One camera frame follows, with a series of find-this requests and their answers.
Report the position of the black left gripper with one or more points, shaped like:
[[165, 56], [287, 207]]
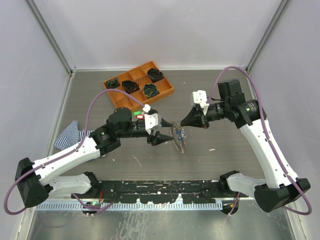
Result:
[[157, 138]]

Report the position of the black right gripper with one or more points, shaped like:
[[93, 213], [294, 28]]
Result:
[[196, 118]]

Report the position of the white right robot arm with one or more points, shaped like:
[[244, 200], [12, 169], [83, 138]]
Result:
[[281, 185]]

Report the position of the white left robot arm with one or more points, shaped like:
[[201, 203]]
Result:
[[37, 180]]

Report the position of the key with red tag left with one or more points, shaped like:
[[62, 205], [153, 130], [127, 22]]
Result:
[[140, 116]]

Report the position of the blue yellow rolled tie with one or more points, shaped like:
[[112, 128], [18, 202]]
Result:
[[150, 90]]

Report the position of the orange compartment tray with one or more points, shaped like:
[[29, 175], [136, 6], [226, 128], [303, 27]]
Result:
[[144, 84]]

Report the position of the dark rolled tie far left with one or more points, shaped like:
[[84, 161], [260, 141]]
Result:
[[112, 83]]

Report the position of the blue striped cloth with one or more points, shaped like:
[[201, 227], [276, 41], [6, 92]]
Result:
[[70, 136]]

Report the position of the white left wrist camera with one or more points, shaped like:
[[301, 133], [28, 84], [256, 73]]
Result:
[[152, 122]]

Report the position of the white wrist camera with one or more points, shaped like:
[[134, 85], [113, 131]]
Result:
[[152, 122], [199, 97]]

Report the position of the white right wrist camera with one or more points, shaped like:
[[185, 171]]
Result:
[[199, 97]]

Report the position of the black mounting base plate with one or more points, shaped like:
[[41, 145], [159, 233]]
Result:
[[157, 191]]

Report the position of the slotted cable duct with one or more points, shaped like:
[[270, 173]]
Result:
[[74, 205]]

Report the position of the left aluminium frame post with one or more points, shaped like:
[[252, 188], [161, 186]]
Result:
[[46, 23]]

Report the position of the aluminium corner post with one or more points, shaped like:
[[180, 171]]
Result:
[[276, 17]]

